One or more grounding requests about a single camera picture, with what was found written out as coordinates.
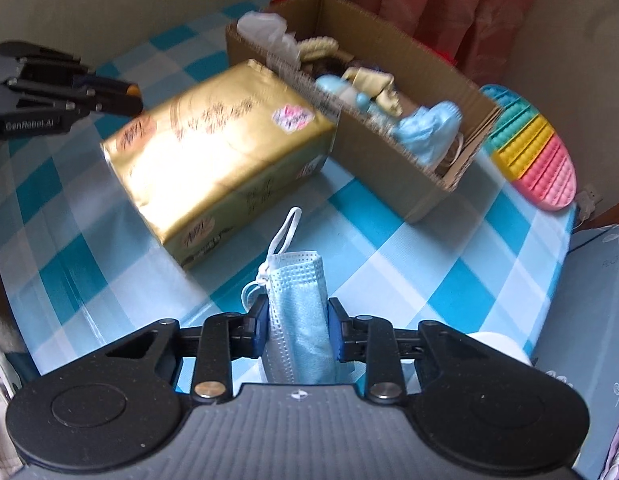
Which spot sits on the light blue sock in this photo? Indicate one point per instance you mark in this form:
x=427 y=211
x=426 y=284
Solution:
x=344 y=91

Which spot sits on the blue floral bedsheet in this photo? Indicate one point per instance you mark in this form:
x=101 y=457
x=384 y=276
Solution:
x=579 y=342

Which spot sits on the white wall charger plug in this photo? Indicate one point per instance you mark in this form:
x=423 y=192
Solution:
x=586 y=200

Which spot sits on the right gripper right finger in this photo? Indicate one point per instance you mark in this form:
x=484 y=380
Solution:
x=376 y=343

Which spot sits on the pink curtain with gold band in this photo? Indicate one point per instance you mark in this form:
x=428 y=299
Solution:
x=477 y=35

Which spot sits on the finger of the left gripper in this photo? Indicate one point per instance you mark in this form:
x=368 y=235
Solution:
x=95 y=101
x=89 y=77

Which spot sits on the light blue face mask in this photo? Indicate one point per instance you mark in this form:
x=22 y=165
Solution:
x=298 y=348

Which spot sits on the gold tissue pack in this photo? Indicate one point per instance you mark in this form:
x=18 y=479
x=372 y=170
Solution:
x=201 y=165

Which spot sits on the orange foam earplug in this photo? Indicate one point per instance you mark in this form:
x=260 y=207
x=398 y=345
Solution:
x=133 y=90

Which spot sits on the blue white checkered tablecloth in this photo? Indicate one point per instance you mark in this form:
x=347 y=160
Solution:
x=81 y=268

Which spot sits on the brown cardboard box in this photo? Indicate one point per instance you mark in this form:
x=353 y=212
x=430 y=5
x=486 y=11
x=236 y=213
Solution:
x=389 y=110

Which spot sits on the blue floral drawstring pouch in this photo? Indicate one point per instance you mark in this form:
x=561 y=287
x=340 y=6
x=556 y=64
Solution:
x=428 y=133

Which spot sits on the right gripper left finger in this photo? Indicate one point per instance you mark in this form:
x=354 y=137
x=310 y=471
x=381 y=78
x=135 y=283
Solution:
x=222 y=339

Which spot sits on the rainbow pop-it toy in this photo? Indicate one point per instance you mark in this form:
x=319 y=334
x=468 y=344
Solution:
x=529 y=152

